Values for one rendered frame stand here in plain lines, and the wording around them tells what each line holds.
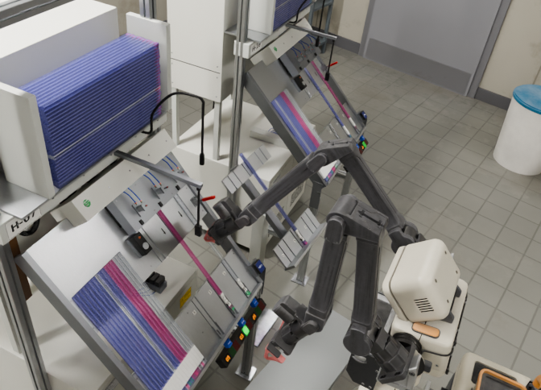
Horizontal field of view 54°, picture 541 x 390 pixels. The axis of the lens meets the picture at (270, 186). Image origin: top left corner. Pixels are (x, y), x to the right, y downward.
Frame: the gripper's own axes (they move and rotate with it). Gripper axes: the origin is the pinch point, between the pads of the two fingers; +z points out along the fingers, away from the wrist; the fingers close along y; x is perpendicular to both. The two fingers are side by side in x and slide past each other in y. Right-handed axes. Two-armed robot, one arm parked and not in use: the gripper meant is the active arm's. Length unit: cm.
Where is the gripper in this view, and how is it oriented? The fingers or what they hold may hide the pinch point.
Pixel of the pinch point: (207, 238)
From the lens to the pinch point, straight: 207.4
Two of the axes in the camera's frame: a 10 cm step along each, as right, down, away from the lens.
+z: -6.7, 3.7, 6.5
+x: 6.2, 7.6, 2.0
